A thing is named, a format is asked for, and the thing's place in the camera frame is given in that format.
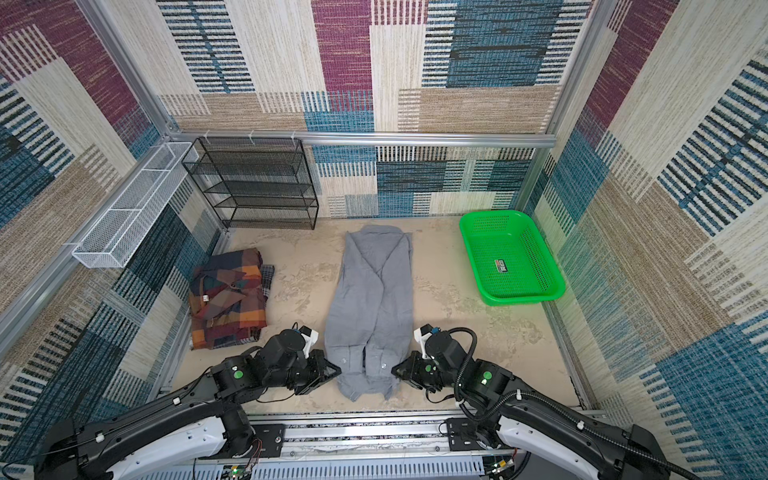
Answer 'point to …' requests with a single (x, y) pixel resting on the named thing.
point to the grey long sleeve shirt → (370, 316)
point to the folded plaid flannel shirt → (225, 296)
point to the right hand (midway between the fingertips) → (393, 377)
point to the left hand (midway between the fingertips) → (344, 369)
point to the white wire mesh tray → (113, 241)
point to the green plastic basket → (507, 261)
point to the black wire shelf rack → (255, 183)
